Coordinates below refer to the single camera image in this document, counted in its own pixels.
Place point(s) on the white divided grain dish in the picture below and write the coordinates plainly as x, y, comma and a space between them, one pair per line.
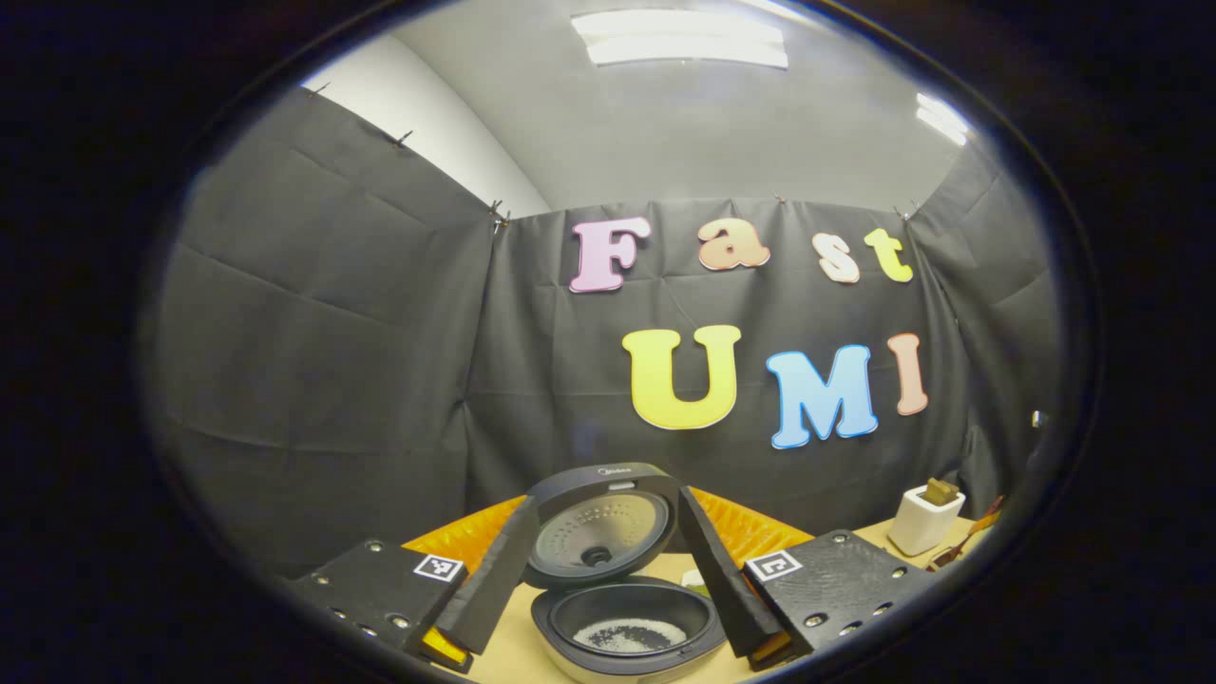
693, 580

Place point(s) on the brown wooden spoon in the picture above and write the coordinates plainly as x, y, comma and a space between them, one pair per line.
959, 549

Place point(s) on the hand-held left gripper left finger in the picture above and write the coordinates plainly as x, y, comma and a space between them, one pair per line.
494, 579

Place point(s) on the black rice cooker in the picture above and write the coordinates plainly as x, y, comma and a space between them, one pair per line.
608, 532

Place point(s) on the large ceiling light panel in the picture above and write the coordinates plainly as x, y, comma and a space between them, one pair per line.
679, 38

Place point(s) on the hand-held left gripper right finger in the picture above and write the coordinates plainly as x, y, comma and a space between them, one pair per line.
712, 579

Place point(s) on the small ceiling light panel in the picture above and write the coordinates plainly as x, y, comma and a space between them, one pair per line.
942, 117

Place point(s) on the white box holder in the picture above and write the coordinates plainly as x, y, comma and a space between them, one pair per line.
923, 530

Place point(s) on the white rice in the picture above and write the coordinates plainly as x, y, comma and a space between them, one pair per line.
627, 635

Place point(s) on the black backdrop cloth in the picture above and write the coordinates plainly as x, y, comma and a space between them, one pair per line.
361, 370

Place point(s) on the brown wooden block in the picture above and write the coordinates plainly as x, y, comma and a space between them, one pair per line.
940, 491

